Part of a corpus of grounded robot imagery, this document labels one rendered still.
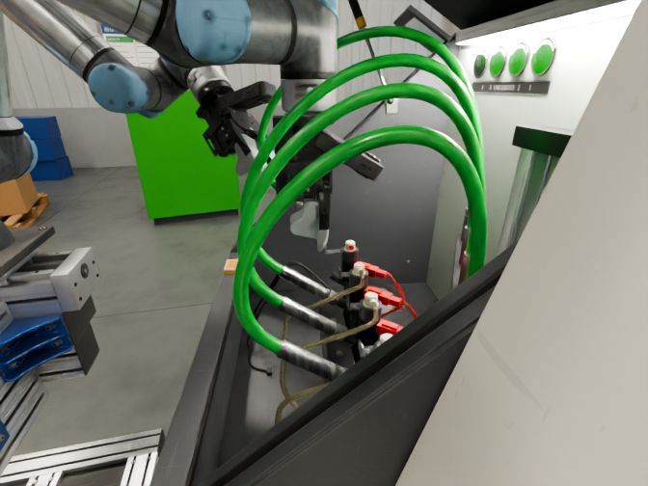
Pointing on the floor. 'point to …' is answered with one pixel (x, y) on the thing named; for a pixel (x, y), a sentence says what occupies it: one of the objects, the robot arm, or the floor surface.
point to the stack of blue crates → (47, 148)
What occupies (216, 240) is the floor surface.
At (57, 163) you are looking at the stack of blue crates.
